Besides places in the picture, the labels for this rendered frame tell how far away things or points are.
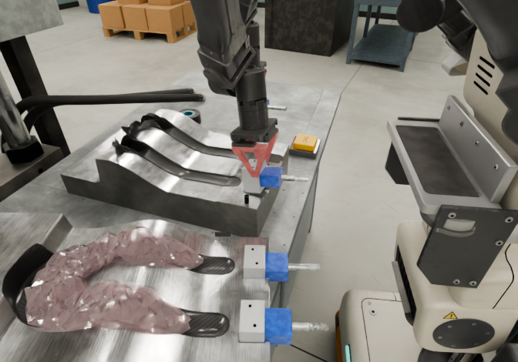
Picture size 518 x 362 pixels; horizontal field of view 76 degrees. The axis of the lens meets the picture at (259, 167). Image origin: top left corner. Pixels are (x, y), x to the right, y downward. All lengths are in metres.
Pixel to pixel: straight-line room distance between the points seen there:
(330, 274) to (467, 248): 1.19
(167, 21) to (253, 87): 4.71
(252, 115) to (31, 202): 0.60
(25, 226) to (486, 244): 0.74
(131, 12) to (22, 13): 4.32
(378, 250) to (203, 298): 1.38
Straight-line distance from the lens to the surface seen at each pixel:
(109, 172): 0.81
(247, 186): 0.69
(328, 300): 1.62
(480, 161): 0.57
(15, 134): 1.16
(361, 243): 1.87
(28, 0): 1.34
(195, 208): 0.73
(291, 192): 0.84
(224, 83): 0.58
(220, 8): 0.46
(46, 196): 0.98
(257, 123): 0.62
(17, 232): 0.72
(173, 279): 0.59
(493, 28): 0.30
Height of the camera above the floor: 1.34
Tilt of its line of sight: 36 degrees down
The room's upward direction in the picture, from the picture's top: straight up
